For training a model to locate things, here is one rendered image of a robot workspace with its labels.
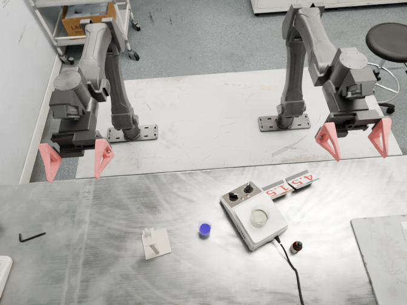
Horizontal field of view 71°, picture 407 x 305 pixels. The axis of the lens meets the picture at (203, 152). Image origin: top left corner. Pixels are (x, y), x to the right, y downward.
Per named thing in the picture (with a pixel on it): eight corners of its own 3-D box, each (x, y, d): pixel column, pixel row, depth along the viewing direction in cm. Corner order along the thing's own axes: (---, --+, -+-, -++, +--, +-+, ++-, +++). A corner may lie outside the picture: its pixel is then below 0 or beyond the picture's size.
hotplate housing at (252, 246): (218, 200, 98) (218, 190, 92) (251, 183, 101) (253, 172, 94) (254, 259, 88) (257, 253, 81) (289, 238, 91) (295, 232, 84)
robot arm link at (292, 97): (303, 118, 101) (314, 17, 85) (284, 120, 101) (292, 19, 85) (297, 112, 107) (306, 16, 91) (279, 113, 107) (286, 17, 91)
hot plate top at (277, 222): (232, 210, 88) (232, 209, 87) (265, 192, 91) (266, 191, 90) (254, 245, 83) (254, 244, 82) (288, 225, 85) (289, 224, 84)
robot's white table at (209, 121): (138, 172, 207) (92, 81, 129) (305, 160, 207) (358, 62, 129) (134, 240, 182) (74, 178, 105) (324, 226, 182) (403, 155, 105)
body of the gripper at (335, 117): (380, 115, 61) (367, 89, 64) (332, 119, 61) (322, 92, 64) (366, 133, 66) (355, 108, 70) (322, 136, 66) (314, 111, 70)
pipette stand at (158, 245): (142, 235, 93) (132, 223, 82) (166, 228, 94) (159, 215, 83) (146, 260, 89) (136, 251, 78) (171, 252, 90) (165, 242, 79)
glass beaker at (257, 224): (268, 216, 86) (273, 207, 79) (263, 233, 84) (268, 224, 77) (249, 209, 88) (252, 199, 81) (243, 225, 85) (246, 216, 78)
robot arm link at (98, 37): (101, 85, 68) (113, 7, 83) (63, 88, 68) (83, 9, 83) (117, 117, 79) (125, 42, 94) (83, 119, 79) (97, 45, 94)
